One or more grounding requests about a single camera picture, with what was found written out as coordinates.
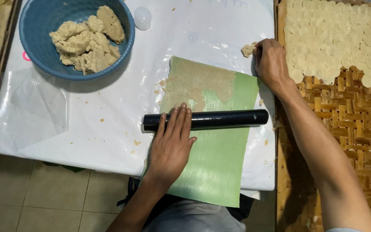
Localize person's left hand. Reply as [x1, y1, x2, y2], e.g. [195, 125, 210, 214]
[144, 102, 198, 189]

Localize person's right hand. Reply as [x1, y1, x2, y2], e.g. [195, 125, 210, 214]
[252, 38, 297, 97]

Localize small beige dough piece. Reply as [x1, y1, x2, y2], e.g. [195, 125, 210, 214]
[240, 41, 258, 59]

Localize black rolling pin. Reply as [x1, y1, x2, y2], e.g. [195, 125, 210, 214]
[142, 109, 269, 133]

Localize flattened beige dough layer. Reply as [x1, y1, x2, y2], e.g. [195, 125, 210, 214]
[161, 57, 237, 113]

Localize layer of round dough discs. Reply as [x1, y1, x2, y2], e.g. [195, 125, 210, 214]
[283, 0, 371, 97]

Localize green banana leaf sheet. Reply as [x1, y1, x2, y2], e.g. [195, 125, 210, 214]
[141, 56, 262, 209]

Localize translucent white round cutter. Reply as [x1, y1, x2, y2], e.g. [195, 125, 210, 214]
[134, 7, 152, 31]

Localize woven bamboo tray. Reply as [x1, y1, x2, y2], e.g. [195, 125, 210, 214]
[275, 0, 371, 232]

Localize heap of beige dough chunks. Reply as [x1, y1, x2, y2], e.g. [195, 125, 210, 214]
[49, 5, 126, 76]

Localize person's grey shorts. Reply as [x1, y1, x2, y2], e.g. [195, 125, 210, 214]
[141, 197, 247, 232]

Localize white plastic table sheet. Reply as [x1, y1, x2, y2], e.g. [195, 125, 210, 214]
[0, 0, 276, 192]

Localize blue plastic bowl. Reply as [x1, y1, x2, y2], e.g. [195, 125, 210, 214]
[19, 0, 136, 81]

